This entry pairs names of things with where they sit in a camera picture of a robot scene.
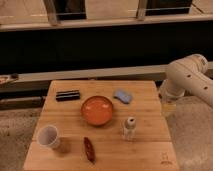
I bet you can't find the dark red chili pepper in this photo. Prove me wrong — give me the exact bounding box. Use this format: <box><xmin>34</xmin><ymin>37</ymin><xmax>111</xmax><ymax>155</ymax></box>
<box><xmin>84</xmin><ymin>137</ymin><xmax>96</xmax><ymax>163</ymax></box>

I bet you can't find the blue sponge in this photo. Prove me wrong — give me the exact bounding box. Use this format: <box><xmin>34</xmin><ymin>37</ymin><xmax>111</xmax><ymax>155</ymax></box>
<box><xmin>113</xmin><ymin>90</ymin><xmax>132</xmax><ymax>104</ymax></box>

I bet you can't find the grey metal rail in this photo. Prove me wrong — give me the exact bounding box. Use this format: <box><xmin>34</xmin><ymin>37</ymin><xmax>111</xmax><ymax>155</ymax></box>
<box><xmin>0</xmin><ymin>61</ymin><xmax>213</xmax><ymax>93</ymax></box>

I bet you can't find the black rectangular box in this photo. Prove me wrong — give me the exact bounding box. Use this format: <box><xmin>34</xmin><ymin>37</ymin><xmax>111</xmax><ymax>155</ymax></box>
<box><xmin>56</xmin><ymin>90</ymin><xmax>80</xmax><ymax>101</ymax></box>

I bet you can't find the white paper cup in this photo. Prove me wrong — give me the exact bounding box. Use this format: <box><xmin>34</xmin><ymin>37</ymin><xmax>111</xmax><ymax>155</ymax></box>
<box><xmin>36</xmin><ymin>125</ymin><xmax>60</xmax><ymax>149</ymax></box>

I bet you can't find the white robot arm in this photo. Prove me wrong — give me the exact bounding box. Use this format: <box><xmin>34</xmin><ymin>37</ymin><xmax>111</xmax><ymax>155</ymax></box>
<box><xmin>158</xmin><ymin>54</ymin><xmax>213</xmax><ymax>117</ymax></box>

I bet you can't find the orange bowl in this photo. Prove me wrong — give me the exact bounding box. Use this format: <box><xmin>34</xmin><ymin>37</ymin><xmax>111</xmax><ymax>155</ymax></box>
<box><xmin>81</xmin><ymin>96</ymin><xmax>113</xmax><ymax>126</ymax></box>

